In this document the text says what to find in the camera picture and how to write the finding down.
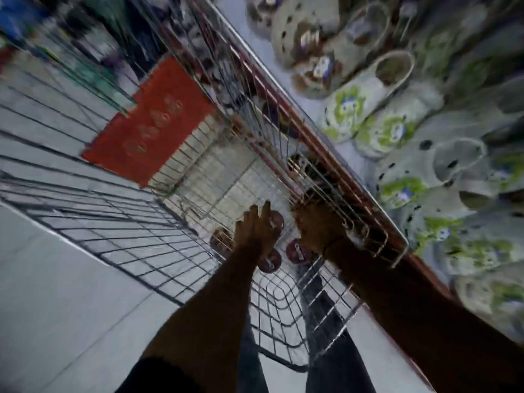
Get person's left hand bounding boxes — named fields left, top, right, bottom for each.
left=233, top=200, right=284, bottom=258

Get person's right hand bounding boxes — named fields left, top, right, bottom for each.
left=291, top=200, right=349, bottom=257

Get person's right forearm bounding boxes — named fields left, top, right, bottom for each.
left=323, top=237, right=524, bottom=393

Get person's left forearm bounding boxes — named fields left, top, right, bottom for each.
left=141, top=247, right=271, bottom=393

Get red-edged display shelf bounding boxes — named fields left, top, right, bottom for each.
left=213, top=0, right=455, bottom=301

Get display of white patterned clogs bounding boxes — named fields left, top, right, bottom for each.
left=245, top=0, right=524, bottom=344

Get red cart sign panel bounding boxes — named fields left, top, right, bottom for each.
left=82, top=55, right=216, bottom=189

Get dark blue trousers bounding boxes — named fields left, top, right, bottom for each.
left=235, top=270, right=377, bottom=393

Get black sleeve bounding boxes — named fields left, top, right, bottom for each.
left=116, top=355, right=199, bottom=393

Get shelf of colourful goods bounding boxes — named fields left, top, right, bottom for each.
left=0, top=0, right=164, bottom=111

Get metal wire shopping cart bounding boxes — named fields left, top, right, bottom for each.
left=0, top=0, right=410, bottom=373

